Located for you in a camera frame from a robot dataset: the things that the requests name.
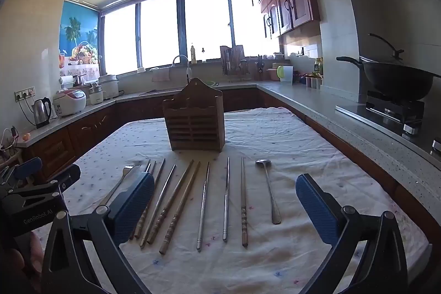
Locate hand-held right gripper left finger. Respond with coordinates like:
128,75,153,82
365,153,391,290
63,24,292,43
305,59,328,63
41,172,155,294

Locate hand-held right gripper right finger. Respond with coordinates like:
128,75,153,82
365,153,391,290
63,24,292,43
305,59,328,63
295,173,409,294

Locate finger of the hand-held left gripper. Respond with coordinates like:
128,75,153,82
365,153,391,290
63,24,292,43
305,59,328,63
0,157,42,191
9,164,81,203

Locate metal fork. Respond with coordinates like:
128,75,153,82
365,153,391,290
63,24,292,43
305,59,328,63
99,164,142,208

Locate brown wooden chopstick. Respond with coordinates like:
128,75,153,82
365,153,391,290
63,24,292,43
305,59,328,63
135,158,166,240
134,161,157,239
129,159,151,241

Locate metal spoon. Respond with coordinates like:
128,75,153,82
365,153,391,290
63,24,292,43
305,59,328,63
255,159,282,225

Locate metal chopstick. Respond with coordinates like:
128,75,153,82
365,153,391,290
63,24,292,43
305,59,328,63
222,157,231,242
196,162,210,251
139,165,176,249

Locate wooden utensil holder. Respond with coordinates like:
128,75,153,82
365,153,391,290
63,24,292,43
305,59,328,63
163,78,226,152

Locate person's left hand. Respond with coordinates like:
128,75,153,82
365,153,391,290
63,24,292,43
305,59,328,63
0,230,46,285

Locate steel electric kettle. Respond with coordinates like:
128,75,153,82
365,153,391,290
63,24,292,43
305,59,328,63
33,96,53,129

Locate white and red rice cooker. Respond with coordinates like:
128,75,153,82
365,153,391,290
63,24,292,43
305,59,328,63
52,88,87,118

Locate dark carved wooden chopstick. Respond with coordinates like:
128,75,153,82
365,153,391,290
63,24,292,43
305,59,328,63
240,157,249,248

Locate white floral tablecloth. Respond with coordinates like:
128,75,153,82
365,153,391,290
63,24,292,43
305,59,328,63
38,107,433,294

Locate small white blender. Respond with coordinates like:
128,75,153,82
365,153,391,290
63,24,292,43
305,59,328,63
88,82,104,105

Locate white spice jars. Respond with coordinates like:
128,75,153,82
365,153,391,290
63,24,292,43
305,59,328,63
305,75,323,90

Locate gas stove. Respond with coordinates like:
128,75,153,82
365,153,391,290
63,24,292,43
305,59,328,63
335,90,441,157

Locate green and white container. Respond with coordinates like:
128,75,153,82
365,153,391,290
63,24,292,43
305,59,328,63
277,65,294,83

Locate curved sink faucet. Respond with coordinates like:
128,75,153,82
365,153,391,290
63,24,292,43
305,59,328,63
171,55,192,79

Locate black wok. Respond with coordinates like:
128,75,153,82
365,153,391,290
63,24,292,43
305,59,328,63
336,56,441,101

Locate knife and cutting board rack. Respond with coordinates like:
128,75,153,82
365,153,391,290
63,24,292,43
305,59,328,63
220,45,252,82

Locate black pan lid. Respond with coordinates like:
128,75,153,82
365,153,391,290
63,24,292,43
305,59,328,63
359,33,406,65

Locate tangled cables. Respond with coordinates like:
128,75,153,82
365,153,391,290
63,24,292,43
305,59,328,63
0,126,22,161

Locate wall power outlets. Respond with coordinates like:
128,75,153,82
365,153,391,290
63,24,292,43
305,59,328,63
14,86,36,101

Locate tropical fruit wall poster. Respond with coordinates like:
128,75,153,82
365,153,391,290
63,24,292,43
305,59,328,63
59,1,101,76

